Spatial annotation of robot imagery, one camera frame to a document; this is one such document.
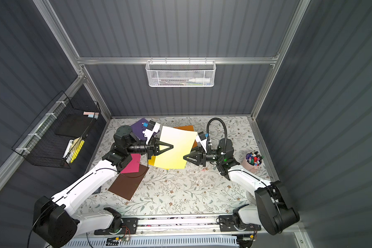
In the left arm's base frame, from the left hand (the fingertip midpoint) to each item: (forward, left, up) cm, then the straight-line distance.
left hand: (170, 148), depth 63 cm
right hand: (0, -7, -9) cm, 11 cm away
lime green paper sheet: (+2, -5, +2) cm, 6 cm away
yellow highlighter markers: (+2, +43, -5) cm, 43 cm away
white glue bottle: (+49, -15, +1) cm, 51 cm away
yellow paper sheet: (+13, +16, -35) cm, 41 cm away
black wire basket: (+11, +55, -4) cm, 56 cm away
